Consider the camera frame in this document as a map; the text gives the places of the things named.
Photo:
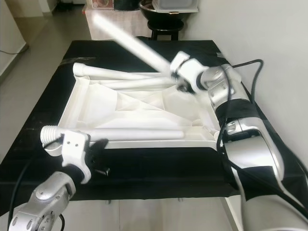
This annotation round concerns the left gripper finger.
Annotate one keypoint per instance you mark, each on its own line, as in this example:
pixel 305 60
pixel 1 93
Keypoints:
pixel 98 147

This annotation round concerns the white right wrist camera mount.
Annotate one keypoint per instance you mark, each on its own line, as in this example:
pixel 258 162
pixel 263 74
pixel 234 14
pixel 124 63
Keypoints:
pixel 187 67

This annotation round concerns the white plastic table top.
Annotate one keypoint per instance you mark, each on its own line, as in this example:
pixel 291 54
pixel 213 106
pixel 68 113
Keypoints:
pixel 125 113

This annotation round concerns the red printed box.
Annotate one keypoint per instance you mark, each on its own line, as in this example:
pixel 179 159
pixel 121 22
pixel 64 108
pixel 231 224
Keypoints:
pixel 103 4

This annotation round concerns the beige mat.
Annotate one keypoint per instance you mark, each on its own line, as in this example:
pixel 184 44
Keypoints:
pixel 127 19

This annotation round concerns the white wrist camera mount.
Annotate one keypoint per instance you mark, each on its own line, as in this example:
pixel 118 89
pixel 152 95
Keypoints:
pixel 74 144
pixel 187 67

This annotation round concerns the black stool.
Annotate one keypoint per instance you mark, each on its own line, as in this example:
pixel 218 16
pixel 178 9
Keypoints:
pixel 166 32

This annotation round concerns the translucent grey plastic container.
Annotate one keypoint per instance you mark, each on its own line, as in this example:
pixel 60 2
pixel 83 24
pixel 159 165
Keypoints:
pixel 175 5

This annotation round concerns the black bag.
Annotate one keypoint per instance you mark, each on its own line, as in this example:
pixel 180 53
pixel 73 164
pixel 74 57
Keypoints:
pixel 127 4

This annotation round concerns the black tablecloth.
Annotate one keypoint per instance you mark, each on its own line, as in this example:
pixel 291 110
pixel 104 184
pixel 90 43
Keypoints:
pixel 149 173

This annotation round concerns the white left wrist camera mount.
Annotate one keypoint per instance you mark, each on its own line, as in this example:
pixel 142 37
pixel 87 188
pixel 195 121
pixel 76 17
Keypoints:
pixel 74 144

